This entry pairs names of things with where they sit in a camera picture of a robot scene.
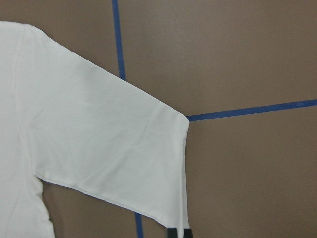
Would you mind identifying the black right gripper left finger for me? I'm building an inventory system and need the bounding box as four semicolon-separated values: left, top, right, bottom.
166;228;178;238

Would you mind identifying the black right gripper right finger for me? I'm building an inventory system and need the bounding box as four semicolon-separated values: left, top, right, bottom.
183;228;193;238

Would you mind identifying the white printed t-shirt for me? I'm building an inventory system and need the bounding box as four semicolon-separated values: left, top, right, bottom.
0;21;190;238

